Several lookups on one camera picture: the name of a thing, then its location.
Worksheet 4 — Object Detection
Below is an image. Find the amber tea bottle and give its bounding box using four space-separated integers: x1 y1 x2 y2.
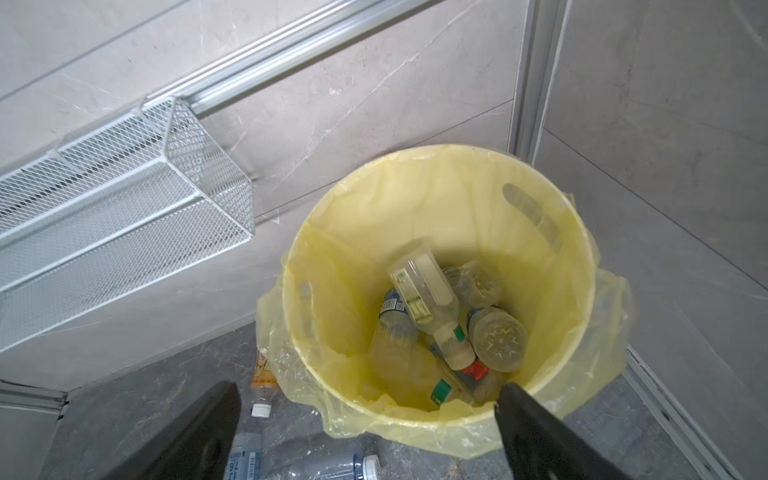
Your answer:
251 350 280 419

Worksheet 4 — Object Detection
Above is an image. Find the white wire mesh basket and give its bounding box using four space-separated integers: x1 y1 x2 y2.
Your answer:
1 98 254 350

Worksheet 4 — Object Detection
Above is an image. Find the clear bottle white cap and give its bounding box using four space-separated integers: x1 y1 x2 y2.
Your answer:
265 452 381 480

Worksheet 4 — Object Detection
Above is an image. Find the clear bottle green label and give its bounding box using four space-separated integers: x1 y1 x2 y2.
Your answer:
387 243 476 371

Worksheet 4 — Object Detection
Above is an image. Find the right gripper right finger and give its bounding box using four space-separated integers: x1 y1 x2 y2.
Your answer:
494 383 628 479

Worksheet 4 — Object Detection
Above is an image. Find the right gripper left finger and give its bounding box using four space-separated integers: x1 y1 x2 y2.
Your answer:
106 381 242 479

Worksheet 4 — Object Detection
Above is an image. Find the yellow bin liner bag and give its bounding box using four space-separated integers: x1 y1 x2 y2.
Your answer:
256 145 631 459

